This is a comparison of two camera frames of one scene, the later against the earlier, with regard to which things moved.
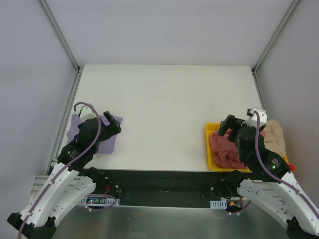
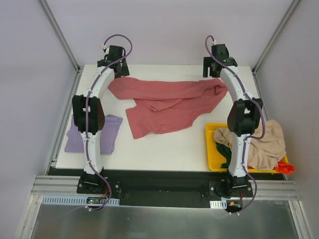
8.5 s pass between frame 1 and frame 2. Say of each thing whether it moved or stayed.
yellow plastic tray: stayed
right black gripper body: moved
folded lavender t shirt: stayed
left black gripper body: moved
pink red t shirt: moved
